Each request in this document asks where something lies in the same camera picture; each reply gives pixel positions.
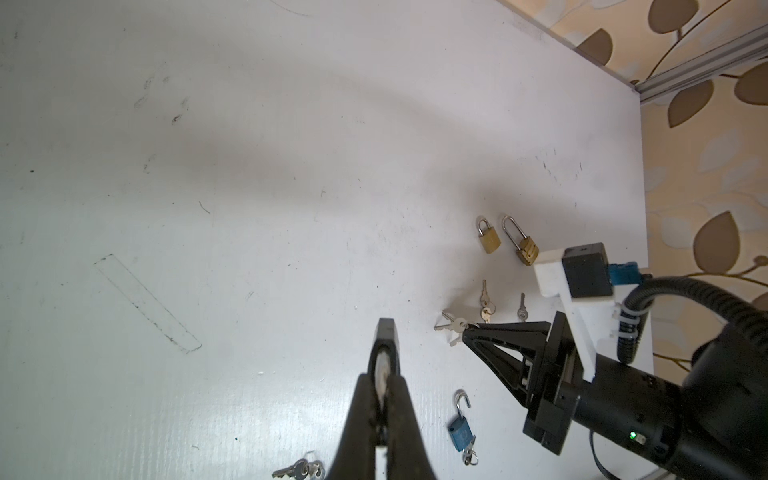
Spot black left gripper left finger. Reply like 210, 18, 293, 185
326, 374, 380, 480

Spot aluminium frame profile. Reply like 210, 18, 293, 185
635, 25, 767, 104

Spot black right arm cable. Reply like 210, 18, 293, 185
614, 275, 768, 367

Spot black padlock silver keys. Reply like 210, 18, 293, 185
433, 310, 477, 347

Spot black padlock with keys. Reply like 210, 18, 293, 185
368, 318, 400, 411

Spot blue padlock with keys left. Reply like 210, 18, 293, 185
272, 450, 326, 480

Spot loose silver key pair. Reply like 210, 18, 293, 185
479, 280, 496, 323

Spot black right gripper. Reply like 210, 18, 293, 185
462, 311, 583, 455

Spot blue padlock with keys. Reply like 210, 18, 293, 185
447, 389, 479, 466
272, 450, 326, 480

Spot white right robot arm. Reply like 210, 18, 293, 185
462, 312, 767, 479

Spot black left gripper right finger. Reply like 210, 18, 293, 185
385, 375, 436, 480

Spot blue padlock with keys right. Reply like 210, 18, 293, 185
447, 389, 479, 466

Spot brass padlock with key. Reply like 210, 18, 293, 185
501, 215, 540, 266

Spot small brass padlock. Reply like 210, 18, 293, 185
476, 216, 501, 254

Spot loose single silver key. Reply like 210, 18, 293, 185
517, 293, 529, 322

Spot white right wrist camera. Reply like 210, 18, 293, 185
533, 243, 643, 380

